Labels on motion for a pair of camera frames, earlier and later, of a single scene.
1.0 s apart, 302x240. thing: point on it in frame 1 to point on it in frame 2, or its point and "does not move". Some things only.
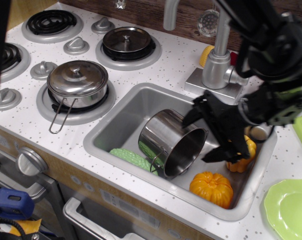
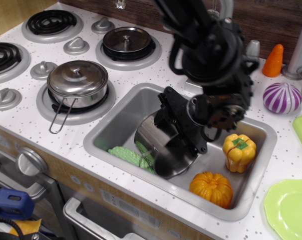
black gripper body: [226, 121] to [173, 115]
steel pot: [171, 148] does not move
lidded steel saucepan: [77, 84] does not move
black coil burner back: [50, 21] does not move
